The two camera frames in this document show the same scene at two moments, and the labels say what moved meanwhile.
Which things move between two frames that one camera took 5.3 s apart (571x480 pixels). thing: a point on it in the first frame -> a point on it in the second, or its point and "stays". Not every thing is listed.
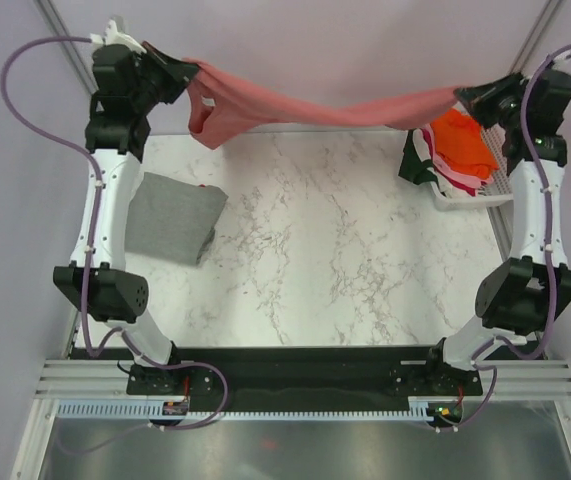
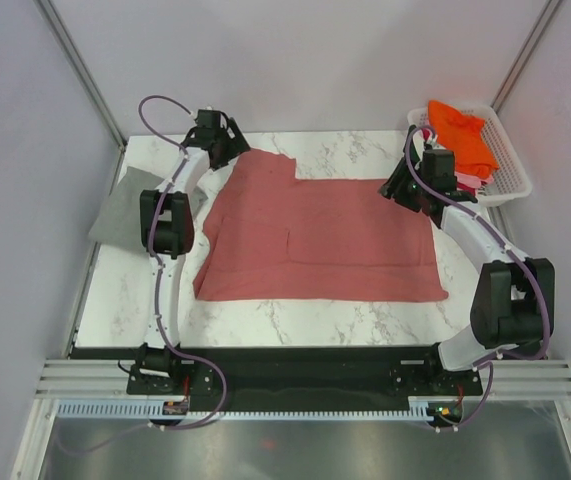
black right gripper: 480,99 -> 386,190
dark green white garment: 417,164 stays
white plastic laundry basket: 496,191 stays
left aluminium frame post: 59,28 stays
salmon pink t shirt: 219,99 -> 271,236
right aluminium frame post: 535,36 stays
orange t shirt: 461,142 stays
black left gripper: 178,74 -> 237,145
